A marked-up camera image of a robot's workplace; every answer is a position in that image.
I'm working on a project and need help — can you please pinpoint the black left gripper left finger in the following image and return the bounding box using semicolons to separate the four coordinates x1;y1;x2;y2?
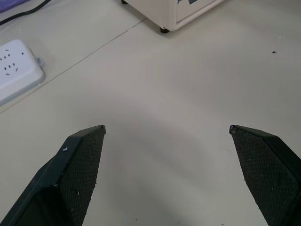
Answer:
0;125;106;226

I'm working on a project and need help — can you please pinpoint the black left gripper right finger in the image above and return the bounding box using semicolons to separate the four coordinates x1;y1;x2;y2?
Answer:
229;124;301;226

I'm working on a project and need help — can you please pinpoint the beige appliance box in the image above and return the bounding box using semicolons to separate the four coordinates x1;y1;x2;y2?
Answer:
120;0;226;34

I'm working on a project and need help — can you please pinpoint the white power strip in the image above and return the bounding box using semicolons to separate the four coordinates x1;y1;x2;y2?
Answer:
0;39;47;106

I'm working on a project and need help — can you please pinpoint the purple cloth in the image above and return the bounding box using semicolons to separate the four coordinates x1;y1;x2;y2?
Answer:
0;0;29;14

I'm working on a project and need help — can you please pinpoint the black power cable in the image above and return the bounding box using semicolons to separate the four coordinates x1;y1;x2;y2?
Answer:
0;0;51;26

